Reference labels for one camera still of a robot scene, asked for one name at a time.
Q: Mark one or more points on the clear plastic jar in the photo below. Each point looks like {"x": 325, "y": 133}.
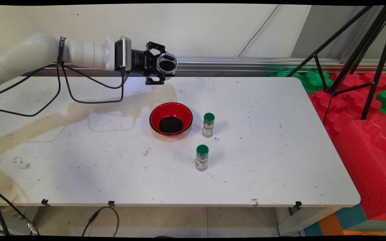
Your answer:
{"x": 158, "y": 65}

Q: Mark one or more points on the red bowl black rim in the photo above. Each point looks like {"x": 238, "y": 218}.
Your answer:
{"x": 171, "y": 110}

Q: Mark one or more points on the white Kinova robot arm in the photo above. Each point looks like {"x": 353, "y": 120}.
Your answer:
{"x": 28, "y": 53}

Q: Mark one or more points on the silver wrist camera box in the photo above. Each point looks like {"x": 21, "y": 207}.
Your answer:
{"x": 122, "y": 53}

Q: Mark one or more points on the black seeds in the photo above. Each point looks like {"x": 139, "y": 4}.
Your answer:
{"x": 171, "y": 124}
{"x": 168, "y": 65}

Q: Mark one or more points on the white wall conduit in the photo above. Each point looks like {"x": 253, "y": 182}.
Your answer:
{"x": 260, "y": 28}

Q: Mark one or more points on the teal orange foam mat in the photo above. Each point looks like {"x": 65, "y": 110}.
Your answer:
{"x": 347, "y": 221}

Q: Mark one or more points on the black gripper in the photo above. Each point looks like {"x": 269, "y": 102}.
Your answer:
{"x": 142, "y": 62}

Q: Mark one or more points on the aluminium rail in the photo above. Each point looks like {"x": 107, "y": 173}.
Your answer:
{"x": 230, "y": 63}

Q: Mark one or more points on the green lid spice jar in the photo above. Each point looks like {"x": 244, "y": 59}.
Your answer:
{"x": 202, "y": 159}
{"x": 208, "y": 127}

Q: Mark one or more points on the black tripod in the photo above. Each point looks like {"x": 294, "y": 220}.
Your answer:
{"x": 360, "y": 50}

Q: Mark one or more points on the grey metal table leg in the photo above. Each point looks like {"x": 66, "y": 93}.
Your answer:
{"x": 303, "y": 221}
{"x": 15, "y": 225}

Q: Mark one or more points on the red foam puzzle mat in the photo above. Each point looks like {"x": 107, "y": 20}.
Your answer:
{"x": 343, "y": 107}

